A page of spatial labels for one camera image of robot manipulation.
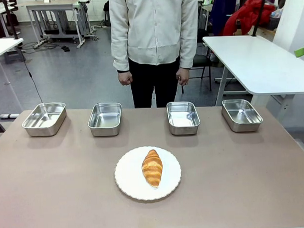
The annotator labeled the person's right forearm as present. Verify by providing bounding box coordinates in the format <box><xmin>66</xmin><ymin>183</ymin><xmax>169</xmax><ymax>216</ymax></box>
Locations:
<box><xmin>110</xmin><ymin>29</ymin><xmax>132</xmax><ymax>73</ymax></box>

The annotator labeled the person's left forearm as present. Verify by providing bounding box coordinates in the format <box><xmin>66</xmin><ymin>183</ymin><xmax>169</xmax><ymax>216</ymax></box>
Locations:
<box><xmin>178</xmin><ymin>27</ymin><xmax>202</xmax><ymax>70</ymax></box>

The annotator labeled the steel rectangular container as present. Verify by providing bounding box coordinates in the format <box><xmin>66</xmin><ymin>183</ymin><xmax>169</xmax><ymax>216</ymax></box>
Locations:
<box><xmin>221</xmin><ymin>97</ymin><xmax>264</xmax><ymax>134</ymax></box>
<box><xmin>21</xmin><ymin>101</ymin><xmax>68</xmax><ymax>138</ymax></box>
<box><xmin>87</xmin><ymin>101</ymin><xmax>124</xmax><ymax>138</ymax></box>
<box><xmin>166</xmin><ymin>100</ymin><xmax>202</xmax><ymax>137</ymax></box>

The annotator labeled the golden croissant bread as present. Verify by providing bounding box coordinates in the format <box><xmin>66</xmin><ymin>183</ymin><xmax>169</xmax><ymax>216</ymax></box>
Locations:
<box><xmin>141</xmin><ymin>148</ymin><xmax>164</xmax><ymax>189</ymax></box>

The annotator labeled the person's left hand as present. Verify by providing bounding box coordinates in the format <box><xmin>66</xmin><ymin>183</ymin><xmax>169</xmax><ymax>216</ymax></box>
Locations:
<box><xmin>175</xmin><ymin>66</ymin><xmax>191</xmax><ymax>87</ymax></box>

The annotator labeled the person's right hand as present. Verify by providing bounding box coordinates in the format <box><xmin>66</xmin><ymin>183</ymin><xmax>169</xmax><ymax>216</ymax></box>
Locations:
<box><xmin>117</xmin><ymin>70</ymin><xmax>133</xmax><ymax>87</ymax></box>

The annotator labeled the small white side table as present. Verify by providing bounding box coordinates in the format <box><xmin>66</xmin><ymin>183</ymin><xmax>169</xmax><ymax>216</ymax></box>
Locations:
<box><xmin>0</xmin><ymin>37</ymin><xmax>26</xmax><ymax>113</ymax></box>

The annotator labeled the black pole on small table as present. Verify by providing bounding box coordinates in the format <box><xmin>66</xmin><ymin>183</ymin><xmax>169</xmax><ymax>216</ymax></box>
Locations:
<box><xmin>1</xmin><ymin>0</ymin><xmax>19</xmax><ymax>41</ymax></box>

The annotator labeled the clear plastic bag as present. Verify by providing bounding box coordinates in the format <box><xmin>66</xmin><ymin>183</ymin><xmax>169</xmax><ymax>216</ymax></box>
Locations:
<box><xmin>270</xmin><ymin>8</ymin><xmax>284</xmax><ymax>20</ymax></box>

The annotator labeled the large white side table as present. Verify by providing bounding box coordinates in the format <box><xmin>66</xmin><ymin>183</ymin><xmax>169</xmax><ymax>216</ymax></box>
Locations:
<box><xmin>202</xmin><ymin>32</ymin><xmax>304</xmax><ymax>108</ymax></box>

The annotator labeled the white power strip by workbench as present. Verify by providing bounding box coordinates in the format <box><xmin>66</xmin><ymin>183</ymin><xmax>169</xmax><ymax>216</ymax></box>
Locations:
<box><xmin>32</xmin><ymin>38</ymin><xmax>47</xmax><ymax>50</ymax></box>

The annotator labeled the black pole on large table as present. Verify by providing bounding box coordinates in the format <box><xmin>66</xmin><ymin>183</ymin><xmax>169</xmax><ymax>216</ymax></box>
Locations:
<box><xmin>250</xmin><ymin>0</ymin><xmax>269</xmax><ymax>38</ymax></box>

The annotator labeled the red cloth heap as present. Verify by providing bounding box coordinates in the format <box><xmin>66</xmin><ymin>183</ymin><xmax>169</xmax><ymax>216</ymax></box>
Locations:
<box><xmin>220</xmin><ymin>0</ymin><xmax>277</xmax><ymax>37</ymax></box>

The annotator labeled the white power strip by table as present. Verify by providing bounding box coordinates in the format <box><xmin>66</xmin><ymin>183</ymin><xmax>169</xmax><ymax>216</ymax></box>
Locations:
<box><xmin>0</xmin><ymin>112</ymin><xmax>20</xmax><ymax>120</ymax></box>

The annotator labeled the grey metal workbench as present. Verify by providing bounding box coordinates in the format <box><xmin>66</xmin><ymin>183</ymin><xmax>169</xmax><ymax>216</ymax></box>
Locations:
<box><xmin>25</xmin><ymin>0</ymin><xmax>97</xmax><ymax>51</ymax></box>

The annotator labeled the dark blue hanging garment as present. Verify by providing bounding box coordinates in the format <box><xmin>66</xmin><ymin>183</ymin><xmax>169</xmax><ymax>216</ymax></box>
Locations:
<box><xmin>209</xmin><ymin>0</ymin><xmax>241</xmax><ymax>37</ymax></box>

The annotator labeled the black chair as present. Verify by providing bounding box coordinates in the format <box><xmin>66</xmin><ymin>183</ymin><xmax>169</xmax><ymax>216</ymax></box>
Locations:
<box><xmin>179</xmin><ymin>28</ymin><xmax>214</xmax><ymax>94</ymax></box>

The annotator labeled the person in cream jacket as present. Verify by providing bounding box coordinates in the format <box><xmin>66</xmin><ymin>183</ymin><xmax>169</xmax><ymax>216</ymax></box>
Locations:
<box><xmin>109</xmin><ymin>0</ymin><xmax>204</xmax><ymax>110</ymax></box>

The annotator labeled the white scalloped plate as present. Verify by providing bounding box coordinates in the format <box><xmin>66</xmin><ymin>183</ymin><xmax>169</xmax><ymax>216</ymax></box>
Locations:
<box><xmin>113</xmin><ymin>144</ymin><xmax>183</xmax><ymax>203</ymax></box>

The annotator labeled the thin black floor cable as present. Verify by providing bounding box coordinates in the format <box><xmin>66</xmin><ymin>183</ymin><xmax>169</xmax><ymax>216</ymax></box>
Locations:
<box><xmin>16</xmin><ymin>45</ymin><xmax>44</xmax><ymax>105</ymax></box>

